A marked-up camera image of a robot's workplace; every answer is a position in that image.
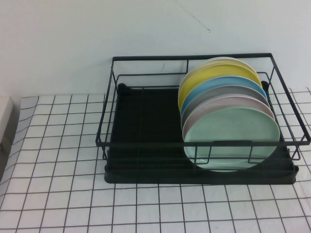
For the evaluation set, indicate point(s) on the grey plate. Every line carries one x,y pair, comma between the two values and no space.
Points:
226,91

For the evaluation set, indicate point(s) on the mint green plate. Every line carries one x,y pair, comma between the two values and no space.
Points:
230,127

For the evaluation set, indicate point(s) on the pale pink plate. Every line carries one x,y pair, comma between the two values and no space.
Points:
230,102

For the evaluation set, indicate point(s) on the black plastic drip tray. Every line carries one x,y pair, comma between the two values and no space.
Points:
150,114

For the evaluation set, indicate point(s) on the light blue plate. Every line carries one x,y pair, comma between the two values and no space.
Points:
223,81

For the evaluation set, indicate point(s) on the pale cream plate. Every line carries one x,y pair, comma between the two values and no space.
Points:
233,60

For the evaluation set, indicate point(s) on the yellow plate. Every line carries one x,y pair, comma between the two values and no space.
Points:
211,71

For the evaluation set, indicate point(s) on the white black-grid tablecloth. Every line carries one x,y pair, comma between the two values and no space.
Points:
73,206

